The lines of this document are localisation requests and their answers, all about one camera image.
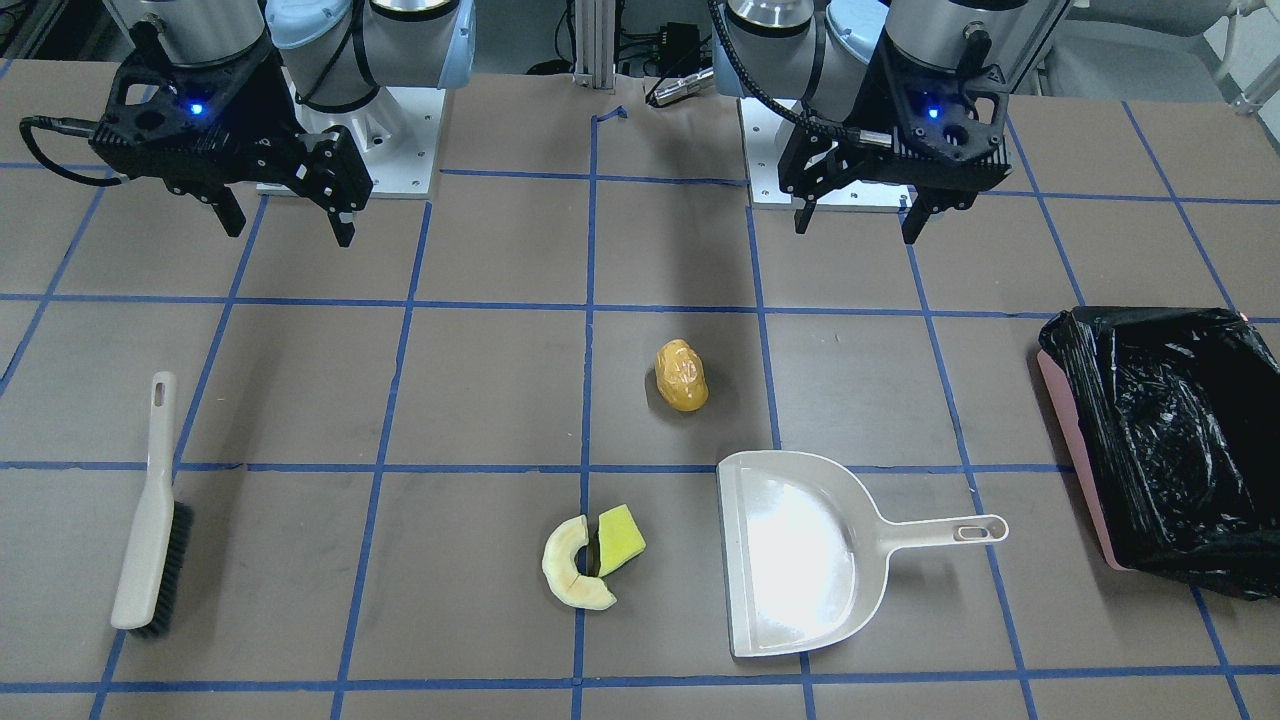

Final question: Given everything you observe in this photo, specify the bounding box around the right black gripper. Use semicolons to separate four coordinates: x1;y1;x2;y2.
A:
90;40;372;249

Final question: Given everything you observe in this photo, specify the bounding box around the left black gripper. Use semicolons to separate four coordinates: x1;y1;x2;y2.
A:
778;38;1011;246

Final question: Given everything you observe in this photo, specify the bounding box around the brown potato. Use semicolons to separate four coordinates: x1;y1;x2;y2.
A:
654;338;710;413

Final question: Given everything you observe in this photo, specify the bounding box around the beige plastic dustpan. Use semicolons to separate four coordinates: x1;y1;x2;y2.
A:
716;450;1009;659

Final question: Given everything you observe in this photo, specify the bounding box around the beige hand brush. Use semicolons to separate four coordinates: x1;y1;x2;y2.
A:
110;370;195;639

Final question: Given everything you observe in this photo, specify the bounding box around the yellow green sponge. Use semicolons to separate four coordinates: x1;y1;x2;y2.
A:
596;503;646;577

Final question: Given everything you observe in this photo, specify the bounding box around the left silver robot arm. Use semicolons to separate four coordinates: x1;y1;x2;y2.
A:
708;1;1068;245

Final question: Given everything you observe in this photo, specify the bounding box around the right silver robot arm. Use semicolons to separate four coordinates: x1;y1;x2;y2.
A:
88;1;476;247

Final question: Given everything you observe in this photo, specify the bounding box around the pink bin with black bag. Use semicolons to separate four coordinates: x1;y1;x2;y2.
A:
1038;306;1279;600

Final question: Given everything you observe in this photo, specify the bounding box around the black power adapter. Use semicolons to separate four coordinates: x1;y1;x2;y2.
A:
644;22;701;76

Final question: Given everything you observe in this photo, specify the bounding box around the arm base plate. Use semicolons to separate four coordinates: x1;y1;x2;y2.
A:
294;87;448;199
739;97;913;214

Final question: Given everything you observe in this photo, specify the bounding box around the silver cable connector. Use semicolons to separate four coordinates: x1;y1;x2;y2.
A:
644;67;716;108

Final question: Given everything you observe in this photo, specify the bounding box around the aluminium frame post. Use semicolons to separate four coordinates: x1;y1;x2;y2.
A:
571;0;617;94

